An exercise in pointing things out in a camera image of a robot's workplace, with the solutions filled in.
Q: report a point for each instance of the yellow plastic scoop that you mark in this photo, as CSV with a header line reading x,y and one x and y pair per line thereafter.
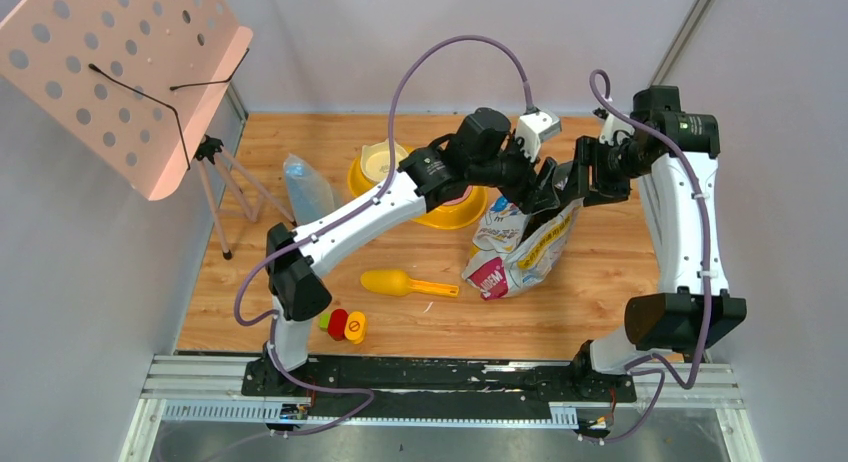
x,y
396,282

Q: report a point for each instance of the pet food bag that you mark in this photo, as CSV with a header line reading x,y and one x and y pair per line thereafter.
x,y
502,266

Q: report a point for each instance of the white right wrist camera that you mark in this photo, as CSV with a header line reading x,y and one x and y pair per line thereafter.
x,y
614,131

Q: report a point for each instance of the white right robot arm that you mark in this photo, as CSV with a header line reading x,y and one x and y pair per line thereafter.
x,y
673,156

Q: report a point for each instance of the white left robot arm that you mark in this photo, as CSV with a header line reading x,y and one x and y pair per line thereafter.
x,y
485,151

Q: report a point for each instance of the pink perforated music stand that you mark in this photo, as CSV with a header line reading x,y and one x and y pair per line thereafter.
x,y
138,83

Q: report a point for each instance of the pink cat-ear bowl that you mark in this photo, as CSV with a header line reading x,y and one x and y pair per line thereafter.
x,y
466,194

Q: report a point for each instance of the cream cat-ear bowl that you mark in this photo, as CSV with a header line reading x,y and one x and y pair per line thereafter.
x,y
374,161

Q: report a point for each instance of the yellow double pet bowl tray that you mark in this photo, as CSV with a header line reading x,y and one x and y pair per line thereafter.
x,y
443,217

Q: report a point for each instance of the aluminium frame rail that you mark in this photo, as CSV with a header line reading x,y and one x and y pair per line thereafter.
x,y
207,387

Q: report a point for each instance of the translucent blue plastic container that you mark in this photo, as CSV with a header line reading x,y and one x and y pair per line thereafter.
x,y
310,194

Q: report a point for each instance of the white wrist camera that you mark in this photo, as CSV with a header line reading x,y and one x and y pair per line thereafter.
x,y
535,128
614,131

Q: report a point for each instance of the red yellow green toy block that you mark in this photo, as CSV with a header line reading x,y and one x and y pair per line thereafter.
x,y
343,325

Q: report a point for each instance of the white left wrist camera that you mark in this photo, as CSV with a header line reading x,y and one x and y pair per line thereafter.
x,y
535,128

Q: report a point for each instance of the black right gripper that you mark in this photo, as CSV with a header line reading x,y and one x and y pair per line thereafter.
x,y
589,151

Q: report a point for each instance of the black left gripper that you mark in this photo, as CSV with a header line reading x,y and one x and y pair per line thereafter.
x,y
530,178

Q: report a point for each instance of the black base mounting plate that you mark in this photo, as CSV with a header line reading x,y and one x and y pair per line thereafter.
x,y
442,389

